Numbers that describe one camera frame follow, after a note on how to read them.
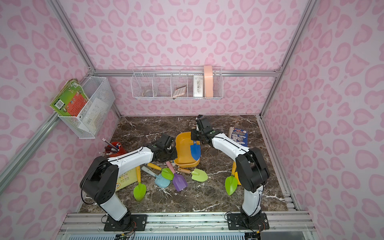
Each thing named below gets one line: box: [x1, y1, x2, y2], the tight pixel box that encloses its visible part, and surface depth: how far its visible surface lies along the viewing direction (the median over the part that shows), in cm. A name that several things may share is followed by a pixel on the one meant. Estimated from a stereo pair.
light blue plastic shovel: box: [141, 166, 171, 188], surface depth 88 cm
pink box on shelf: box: [203, 65, 214, 98], surface depth 84 cm
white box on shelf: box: [193, 75, 204, 97], surface depth 95 cm
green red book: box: [49, 78, 90, 117], surface depth 73 cm
